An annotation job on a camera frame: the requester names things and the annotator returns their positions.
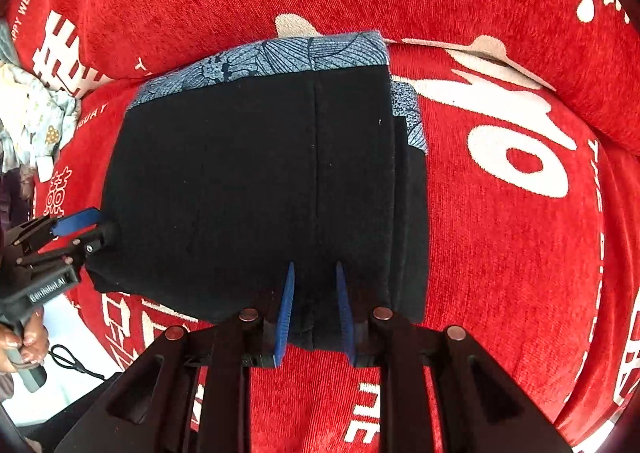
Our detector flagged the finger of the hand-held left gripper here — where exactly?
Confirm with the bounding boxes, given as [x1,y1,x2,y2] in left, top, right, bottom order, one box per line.
[16,220,121,270]
[7,206,103,254]

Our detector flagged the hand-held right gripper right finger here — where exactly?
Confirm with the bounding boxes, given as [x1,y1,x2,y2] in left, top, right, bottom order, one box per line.
[335,261,572,453]

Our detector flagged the person's left hand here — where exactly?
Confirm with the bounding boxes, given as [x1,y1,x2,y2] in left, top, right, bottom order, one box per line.
[0,310,51,376]

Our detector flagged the pile of light patterned clothes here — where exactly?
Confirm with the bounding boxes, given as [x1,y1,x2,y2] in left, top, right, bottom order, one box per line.
[0,18,82,176]

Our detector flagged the black pants with blue waistband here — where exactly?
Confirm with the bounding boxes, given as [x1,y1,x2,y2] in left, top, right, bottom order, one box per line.
[87,30,430,351]

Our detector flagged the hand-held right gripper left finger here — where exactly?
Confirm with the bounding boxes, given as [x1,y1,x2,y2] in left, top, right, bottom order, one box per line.
[55,261,297,453]

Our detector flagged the red printed sofa seat cushion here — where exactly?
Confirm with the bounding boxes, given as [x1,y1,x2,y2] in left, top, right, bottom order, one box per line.
[30,40,640,453]

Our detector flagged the black cord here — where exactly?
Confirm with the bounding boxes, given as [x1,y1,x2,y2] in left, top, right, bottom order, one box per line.
[49,343,107,382]

